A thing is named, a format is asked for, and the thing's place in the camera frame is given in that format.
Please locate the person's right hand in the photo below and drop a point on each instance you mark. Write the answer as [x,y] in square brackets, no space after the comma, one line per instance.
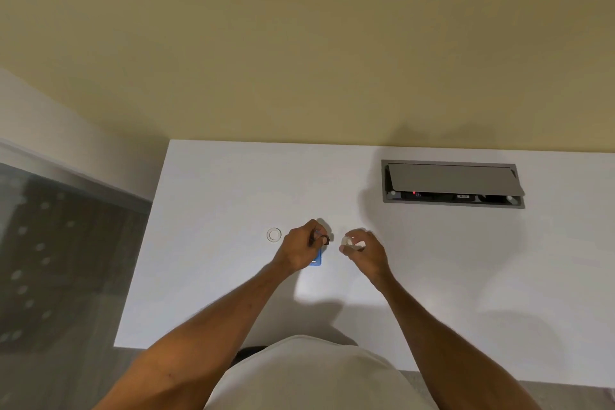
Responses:
[367,253]

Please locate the person's left hand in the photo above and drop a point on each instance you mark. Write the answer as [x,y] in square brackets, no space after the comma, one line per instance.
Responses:
[296,248]

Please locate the person's right fingers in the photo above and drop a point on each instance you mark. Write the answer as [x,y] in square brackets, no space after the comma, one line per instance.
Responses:
[352,240]

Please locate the person's left fingers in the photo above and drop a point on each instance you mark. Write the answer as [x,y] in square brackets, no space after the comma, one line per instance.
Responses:
[314,232]

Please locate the small white cap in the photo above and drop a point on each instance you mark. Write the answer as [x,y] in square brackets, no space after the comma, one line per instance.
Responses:
[347,242]

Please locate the person's left forearm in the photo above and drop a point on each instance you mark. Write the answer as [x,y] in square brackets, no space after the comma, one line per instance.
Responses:
[202,337]

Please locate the person's right forearm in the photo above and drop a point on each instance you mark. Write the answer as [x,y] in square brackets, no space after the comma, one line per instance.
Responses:
[447,347]

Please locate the blue card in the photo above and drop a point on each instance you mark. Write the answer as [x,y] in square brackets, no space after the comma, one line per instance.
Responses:
[315,259]

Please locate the person's white shirt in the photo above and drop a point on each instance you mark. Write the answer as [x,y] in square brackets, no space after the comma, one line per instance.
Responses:
[312,376]

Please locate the glass partition panel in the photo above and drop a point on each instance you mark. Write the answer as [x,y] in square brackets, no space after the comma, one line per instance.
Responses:
[62,251]

